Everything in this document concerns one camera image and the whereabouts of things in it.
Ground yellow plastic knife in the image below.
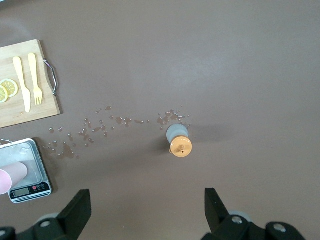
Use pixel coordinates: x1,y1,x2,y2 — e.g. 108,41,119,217
12,56,32,114

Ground wooden cutting board metal handle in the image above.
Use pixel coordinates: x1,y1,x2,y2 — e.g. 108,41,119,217
0,39,61,129

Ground brown table mat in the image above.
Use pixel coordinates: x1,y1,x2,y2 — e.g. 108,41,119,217
0,0,320,240

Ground silver digital kitchen scale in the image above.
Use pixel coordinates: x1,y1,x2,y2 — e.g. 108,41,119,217
0,138,53,204

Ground pink plastic cup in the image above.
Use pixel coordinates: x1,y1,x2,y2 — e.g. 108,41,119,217
0,162,29,196

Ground lemon slice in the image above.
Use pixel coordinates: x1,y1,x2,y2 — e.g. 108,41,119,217
0,84,9,104
0,78,20,99

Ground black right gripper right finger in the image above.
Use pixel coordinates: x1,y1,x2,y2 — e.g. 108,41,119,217
201,187,307,240

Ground scattered liquid droplets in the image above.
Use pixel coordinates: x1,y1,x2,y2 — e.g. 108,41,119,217
47,106,151,161
156,107,193,132

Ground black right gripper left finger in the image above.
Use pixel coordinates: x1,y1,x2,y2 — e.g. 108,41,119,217
0,189,92,240

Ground translucent sauce bottle orange cap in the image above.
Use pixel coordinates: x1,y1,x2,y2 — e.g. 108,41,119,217
166,124,194,159

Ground yellow plastic fork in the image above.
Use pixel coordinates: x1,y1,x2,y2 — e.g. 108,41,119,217
27,52,44,106

